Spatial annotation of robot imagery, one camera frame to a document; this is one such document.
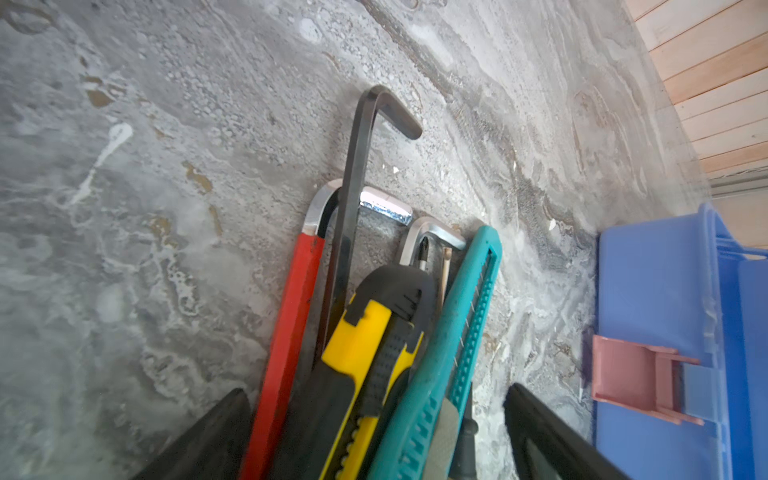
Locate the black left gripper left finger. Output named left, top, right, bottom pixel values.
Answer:
left=134, top=388, right=252, bottom=479

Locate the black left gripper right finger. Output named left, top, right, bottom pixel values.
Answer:
left=504, top=383, right=627, bottom=479

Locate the teal utility knife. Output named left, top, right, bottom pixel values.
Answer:
left=367, top=225, right=502, bottom=479

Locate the white blue plastic toolbox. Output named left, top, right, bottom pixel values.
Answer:
left=591, top=204, right=767, bottom=479

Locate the yellow black utility knife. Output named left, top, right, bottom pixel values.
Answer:
left=267, top=264, right=437, bottom=479

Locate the black hex key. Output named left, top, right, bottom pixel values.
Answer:
left=313, top=85, right=422, bottom=363

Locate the small silver hex key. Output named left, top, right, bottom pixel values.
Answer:
left=396, top=216, right=467, bottom=265

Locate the red handled hex key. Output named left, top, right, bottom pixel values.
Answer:
left=238, top=178, right=415, bottom=480

